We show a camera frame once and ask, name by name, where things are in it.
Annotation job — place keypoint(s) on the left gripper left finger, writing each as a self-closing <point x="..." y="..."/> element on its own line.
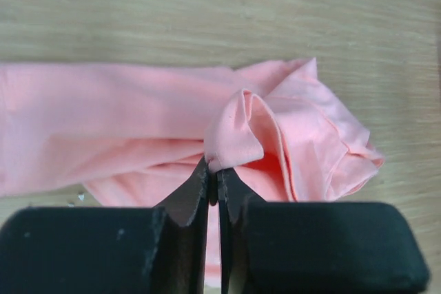
<point x="160" y="249"/>

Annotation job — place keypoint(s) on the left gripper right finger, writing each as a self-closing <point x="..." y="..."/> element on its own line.
<point x="313" y="247"/>

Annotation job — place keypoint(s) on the salmon pink t shirt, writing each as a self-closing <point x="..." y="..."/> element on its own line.
<point x="132" y="134"/>

